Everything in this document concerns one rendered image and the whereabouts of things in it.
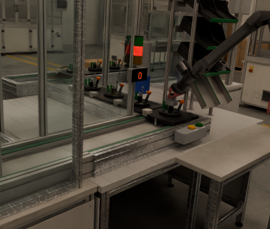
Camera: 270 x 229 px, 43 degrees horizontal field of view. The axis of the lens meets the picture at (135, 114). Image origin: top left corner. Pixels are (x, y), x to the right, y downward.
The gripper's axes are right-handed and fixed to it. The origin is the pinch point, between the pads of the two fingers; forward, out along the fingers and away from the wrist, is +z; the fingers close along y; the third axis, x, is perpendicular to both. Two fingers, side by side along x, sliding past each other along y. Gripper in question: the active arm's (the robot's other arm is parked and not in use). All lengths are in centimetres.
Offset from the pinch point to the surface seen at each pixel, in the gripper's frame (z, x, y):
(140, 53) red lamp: -13.3, -23.2, 19.0
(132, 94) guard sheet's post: 7.7, -11.1, 19.5
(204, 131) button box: -5.3, 28.3, 1.3
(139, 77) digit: -3.1, -14.4, 18.9
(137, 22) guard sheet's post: -22.9, -36.6, 18.5
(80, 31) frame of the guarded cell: -45, -10, 83
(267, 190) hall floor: 75, 82, -142
